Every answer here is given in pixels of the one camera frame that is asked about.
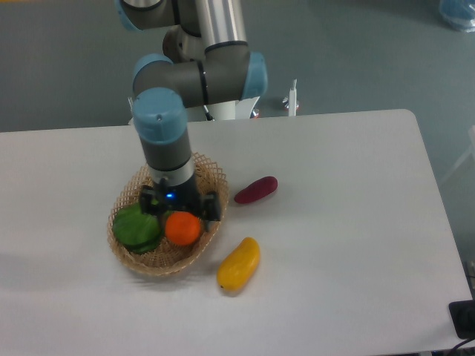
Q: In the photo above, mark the purple sweet potato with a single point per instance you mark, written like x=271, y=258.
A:
x=257, y=190

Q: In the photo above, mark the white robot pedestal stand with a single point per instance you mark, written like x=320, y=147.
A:
x=226, y=109

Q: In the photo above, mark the yellow mango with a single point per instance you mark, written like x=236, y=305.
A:
x=237, y=269

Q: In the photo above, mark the white stand foot bracket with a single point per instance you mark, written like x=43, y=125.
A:
x=290, y=102

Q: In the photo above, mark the orange fruit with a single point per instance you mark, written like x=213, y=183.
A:
x=182, y=228

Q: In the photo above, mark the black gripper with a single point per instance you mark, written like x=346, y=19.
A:
x=183, y=197

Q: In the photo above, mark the green bok choy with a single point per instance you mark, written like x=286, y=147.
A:
x=137, y=232

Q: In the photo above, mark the woven wicker basket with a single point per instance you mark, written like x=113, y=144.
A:
x=168, y=258

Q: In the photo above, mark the black box at table edge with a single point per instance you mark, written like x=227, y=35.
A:
x=462, y=315

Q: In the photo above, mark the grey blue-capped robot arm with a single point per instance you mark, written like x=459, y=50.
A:
x=163, y=90

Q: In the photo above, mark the blue plastic bag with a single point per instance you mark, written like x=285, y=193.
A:
x=459, y=14

